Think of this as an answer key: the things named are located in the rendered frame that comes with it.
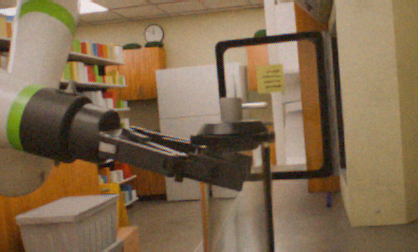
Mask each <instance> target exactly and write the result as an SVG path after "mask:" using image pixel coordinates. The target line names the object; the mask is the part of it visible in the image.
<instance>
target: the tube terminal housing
mask: <svg viewBox="0 0 418 252"><path fill-rule="evenodd" d="M328 25H329V34H330V48H331V37H337V47H338V62H340V76H341V81H342V95H343V110H344V117H343V121H344V135H345V150H346V165H347V180H348V187H347V185H346V183H345V181H344V178H343V176H342V174H341V169H345V168H340V184H341V195H342V198H343V201H344V205H345V208H346V211H347V214H348V217H349V220H350V223H351V226H352V227H360V226H379V225H398V224H407V223H410V222H412V220H415V219H417V218H418V0H333V1H332V5H331V10H330V15H329V20H328Z"/></svg>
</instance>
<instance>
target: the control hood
mask: <svg viewBox="0 0 418 252"><path fill-rule="evenodd" d="M293 1H294V2H295V3H296V4H298V3H297V2H296V1H295V0H293ZM316 1H318V6H317V19H316V18H315V16H314V15H311V14H310V13H309V12H308V11H307V10H305V9H304V8H303V7H302V6H301V5H300V4H298V5H299V6H300V7H301V8H302V9H303V10H305V11H306V12H307V13H308V14H309V15H311V16H313V18H314V19H315V20H316V21H317V22H320V23H326V22H327V21H328V20H329V15H330V10H331V5H332V1H333V0H316Z"/></svg>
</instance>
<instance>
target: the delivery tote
mask: <svg viewBox="0 0 418 252"><path fill-rule="evenodd" d="M117 201H119V194H117V195H102V196H86V197H73V196H70V197H63V198H61V199H58V200H55V201H53V202H50V203H48V204H45V205H42V206H40V207H37V208H35V209H32V210H29V211H28V212H25V213H23V214H20V215H17V216H16V217H15V218H16V224H19V227H20V231H21V236H22V240H23V244H24V248H25V251H26V252H101V251H103V250H104V249H106V248H107V247H108V246H110V245H111V244H113V243H114V242H115V241H117V238H116V236H117Z"/></svg>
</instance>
